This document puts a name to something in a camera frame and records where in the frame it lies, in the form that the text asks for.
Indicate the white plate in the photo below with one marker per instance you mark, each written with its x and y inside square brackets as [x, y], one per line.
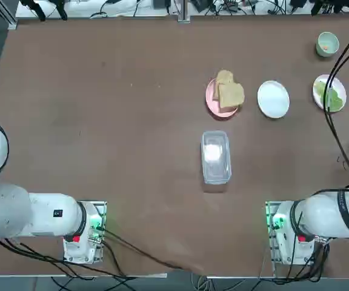
[273, 99]

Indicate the pale speckled plate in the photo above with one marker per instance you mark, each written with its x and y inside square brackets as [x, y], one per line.
[317, 97]

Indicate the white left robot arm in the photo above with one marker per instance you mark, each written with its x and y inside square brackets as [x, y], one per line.
[41, 215]

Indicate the aluminium post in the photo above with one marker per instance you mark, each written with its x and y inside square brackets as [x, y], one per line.
[184, 12]

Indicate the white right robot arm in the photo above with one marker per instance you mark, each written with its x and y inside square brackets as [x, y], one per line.
[323, 218]

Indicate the black stand leg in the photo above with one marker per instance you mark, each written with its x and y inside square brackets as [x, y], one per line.
[61, 10]
[36, 10]

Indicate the pink plate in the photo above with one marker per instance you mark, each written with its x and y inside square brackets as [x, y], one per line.
[211, 104]

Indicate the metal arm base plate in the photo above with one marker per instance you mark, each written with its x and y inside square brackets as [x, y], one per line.
[270, 209]
[100, 206]

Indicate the green lettuce leaf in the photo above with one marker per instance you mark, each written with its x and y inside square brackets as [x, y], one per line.
[335, 100]

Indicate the clear plastic container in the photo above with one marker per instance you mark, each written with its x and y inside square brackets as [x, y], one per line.
[216, 157]

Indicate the brown bread slice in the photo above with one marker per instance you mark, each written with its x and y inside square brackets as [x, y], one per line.
[231, 95]
[224, 75]

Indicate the pale green bowl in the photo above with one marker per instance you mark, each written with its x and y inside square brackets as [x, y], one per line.
[327, 41]

